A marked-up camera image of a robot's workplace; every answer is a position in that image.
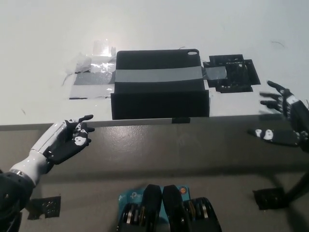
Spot black folding tablet cover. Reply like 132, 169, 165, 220
110, 49, 210, 120

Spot black tape patch on desk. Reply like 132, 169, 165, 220
202, 54, 262, 93

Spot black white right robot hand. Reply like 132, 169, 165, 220
247, 80, 309, 153

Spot small black tape piece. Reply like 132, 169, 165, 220
170, 117, 191, 125

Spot clear tape strip dark edge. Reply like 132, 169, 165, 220
68, 84, 114, 100

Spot grey duct tape strip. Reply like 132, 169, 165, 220
73, 65, 229, 86

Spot black floor tape patch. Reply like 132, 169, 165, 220
252, 187, 289, 211
26, 195, 62, 221

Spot flat clear tape piece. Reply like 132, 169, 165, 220
93, 39, 111, 57

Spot crumpled clear tape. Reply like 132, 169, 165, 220
64, 46, 117, 74

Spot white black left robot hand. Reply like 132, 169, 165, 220
30, 115, 95, 165

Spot black robot body teal tops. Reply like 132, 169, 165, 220
115, 184, 223, 232

